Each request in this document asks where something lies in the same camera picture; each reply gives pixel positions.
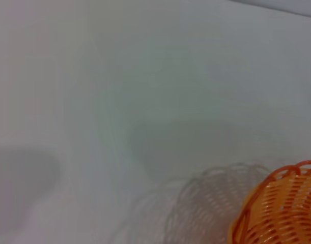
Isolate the orange woven plastic basket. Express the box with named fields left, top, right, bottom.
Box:
left=228, top=160, right=311, bottom=244

